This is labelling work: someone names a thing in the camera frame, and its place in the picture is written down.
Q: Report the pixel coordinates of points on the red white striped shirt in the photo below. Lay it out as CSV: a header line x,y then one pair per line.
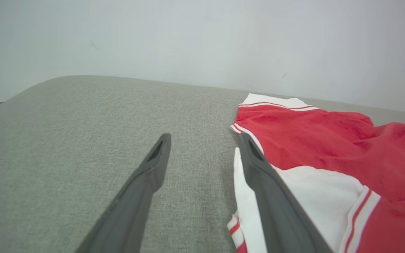
x,y
329,140

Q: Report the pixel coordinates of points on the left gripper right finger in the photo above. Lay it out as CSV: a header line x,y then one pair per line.
x,y
280,218

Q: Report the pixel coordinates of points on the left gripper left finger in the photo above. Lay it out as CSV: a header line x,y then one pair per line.
x,y
128,214

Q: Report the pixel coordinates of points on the grey fabric ironing board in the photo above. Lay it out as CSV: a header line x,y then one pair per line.
x,y
83,140

